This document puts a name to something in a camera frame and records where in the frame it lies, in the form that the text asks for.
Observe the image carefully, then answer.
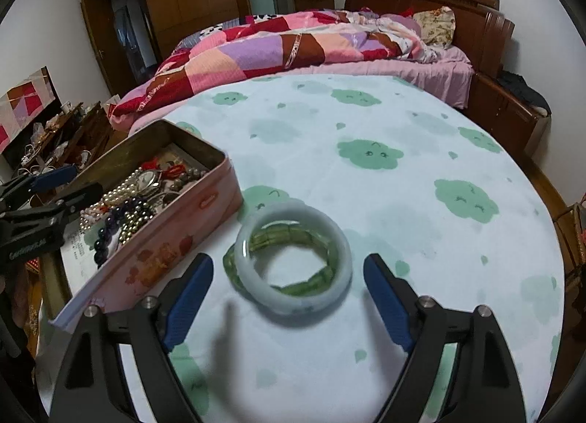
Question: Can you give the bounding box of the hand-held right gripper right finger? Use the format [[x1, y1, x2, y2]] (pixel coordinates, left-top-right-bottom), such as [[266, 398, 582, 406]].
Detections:
[[363, 253, 527, 423]]

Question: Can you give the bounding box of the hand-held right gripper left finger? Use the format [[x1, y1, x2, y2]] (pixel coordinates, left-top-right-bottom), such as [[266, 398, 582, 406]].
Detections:
[[48, 253, 215, 423]]

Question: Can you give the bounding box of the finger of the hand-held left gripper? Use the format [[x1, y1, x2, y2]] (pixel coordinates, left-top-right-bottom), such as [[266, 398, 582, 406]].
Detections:
[[0, 165, 77, 205], [9, 182, 104, 222]]

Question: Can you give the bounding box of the pearl necklace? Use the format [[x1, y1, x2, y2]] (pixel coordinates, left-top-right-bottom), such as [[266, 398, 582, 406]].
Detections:
[[80, 169, 147, 232]]

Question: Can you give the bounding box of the dark bead bracelet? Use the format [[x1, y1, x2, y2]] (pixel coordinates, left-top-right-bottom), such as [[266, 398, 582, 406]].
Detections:
[[94, 196, 148, 264]]

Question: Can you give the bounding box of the silver wristwatch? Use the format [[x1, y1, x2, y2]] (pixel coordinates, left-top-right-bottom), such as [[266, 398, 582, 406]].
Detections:
[[135, 169, 166, 191]]

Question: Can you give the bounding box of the pale jade bangle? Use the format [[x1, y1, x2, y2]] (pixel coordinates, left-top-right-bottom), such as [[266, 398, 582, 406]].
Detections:
[[233, 201, 353, 317]]

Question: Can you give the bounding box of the pink metal tin box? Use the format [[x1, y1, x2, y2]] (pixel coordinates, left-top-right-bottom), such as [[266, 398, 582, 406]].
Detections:
[[57, 119, 243, 288]]

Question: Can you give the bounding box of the green stone bracelet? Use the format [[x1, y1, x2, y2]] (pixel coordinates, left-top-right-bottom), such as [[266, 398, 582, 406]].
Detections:
[[223, 219, 342, 302]]

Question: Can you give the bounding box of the cluttered wooden desk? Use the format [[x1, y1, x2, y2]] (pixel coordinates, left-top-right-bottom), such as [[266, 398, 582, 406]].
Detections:
[[0, 100, 115, 204]]

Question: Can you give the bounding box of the white booklet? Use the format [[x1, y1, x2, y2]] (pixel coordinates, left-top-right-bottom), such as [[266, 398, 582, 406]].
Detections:
[[48, 217, 111, 330]]

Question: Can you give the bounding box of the wooden chair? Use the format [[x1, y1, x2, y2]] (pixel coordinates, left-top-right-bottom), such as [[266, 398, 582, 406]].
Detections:
[[554, 196, 586, 295]]

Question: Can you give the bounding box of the wooden nightstand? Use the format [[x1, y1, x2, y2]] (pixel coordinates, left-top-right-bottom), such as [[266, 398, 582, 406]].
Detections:
[[467, 70, 552, 158]]

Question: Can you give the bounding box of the wooden wardrobe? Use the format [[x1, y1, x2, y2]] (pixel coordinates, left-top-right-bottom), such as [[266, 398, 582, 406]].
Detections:
[[75, 0, 337, 85]]

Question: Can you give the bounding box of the patchwork quilt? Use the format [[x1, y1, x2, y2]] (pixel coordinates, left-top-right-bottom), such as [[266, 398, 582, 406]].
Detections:
[[107, 8, 452, 130]]

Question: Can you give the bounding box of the pink bedsheet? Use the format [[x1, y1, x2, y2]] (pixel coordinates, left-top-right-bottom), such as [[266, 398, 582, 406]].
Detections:
[[123, 45, 474, 140]]

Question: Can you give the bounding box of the dark clothes pile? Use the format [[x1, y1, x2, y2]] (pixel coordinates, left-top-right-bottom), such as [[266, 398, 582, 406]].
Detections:
[[497, 70, 552, 114]]

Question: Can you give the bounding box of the floral pillow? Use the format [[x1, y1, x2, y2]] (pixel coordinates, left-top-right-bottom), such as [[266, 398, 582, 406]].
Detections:
[[412, 6, 456, 48]]

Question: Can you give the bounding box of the wooden headboard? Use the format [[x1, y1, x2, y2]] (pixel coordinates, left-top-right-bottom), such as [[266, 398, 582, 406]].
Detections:
[[343, 0, 516, 80]]

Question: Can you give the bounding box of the brown bead bracelet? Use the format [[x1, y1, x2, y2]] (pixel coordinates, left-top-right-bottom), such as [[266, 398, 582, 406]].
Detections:
[[168, 168, 209, 191]]

